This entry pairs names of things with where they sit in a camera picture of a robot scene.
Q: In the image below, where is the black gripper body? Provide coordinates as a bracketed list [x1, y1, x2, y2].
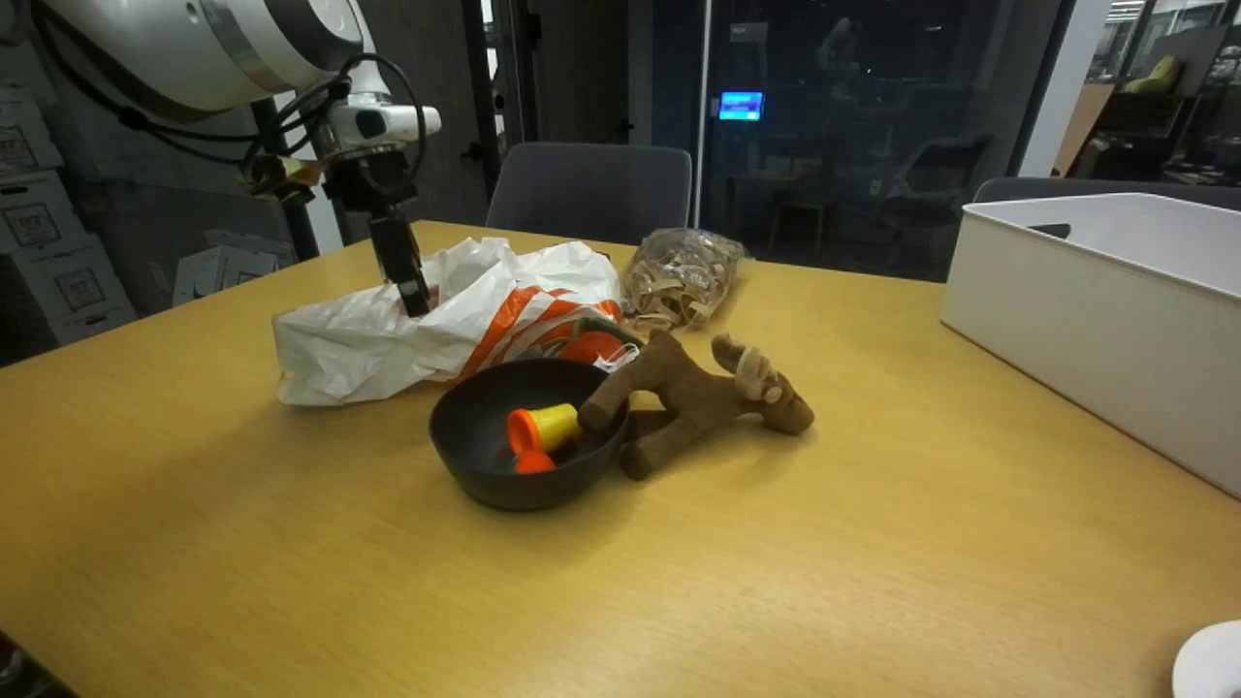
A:
[318, 152, 417, 225]

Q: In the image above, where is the black bowl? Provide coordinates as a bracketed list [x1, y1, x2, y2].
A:
[425, 356, 634, 517]

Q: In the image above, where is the white orange plastic bag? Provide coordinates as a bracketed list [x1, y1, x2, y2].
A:
[266, 234, 647, 411]

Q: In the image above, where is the grey office chair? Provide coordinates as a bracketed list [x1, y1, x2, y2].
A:
[486, 141, 699, 247]

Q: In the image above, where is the clear bag of nuts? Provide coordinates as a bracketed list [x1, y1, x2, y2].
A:
[621, 225, 747, 333]

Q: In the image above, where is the brown plush toy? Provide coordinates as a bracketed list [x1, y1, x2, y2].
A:
[576, 326, 822, 481]

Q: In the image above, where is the cardboard box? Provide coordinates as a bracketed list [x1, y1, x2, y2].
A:
[0, 172, 91, 258]
[0, 234, 135, 351]

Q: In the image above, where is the blue lit screen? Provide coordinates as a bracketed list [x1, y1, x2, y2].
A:
[717, 91, 766, 128]

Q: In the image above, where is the dark grey chair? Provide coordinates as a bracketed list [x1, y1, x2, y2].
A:
[969, 172, 1241, 211]

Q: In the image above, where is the white pillar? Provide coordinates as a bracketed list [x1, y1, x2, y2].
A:
[1016, 0, 1117, 183]

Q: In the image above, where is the white rectangular box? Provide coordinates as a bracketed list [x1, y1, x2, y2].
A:
[940, 192, 1241, 501]

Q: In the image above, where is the white plate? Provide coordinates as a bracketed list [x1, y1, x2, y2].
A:
[1167, 618, 1241, 698]

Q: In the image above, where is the white door frame post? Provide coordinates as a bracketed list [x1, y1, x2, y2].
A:
[306, 192, 350, 259]

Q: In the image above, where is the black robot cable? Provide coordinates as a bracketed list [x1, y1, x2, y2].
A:
[31, 17, 439, 217]

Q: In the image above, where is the white glass frame strip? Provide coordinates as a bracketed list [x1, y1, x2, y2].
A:
[691, 0, 717, 230]

